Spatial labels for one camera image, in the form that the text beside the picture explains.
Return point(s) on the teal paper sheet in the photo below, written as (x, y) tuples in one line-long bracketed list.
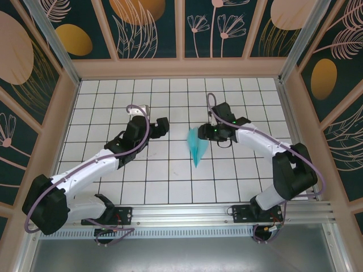
[(197, 150)]

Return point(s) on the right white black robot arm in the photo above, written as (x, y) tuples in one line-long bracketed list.
[(295, 175)]

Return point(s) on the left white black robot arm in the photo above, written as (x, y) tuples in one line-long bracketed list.
[(85, 173)]

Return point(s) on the grey metal sheet panel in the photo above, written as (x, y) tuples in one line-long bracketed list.
[(181, 255)]

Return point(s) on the small controller board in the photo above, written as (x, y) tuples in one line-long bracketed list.
[(109, 231), (272, 229)]

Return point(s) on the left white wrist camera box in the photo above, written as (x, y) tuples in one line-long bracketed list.
[(141, 110)]

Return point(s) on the aluminium side rail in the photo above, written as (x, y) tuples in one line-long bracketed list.
[(286, 113)]

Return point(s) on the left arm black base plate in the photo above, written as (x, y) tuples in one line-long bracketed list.
[(123, 215)]

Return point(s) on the long aluminium mounting rail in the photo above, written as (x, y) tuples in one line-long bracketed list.
[(181, 212)]

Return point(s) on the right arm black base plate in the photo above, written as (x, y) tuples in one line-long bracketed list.
[(241, 215)]

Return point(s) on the aluminium frame post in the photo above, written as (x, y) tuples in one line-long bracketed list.
[(300, 42), (56, 45)]

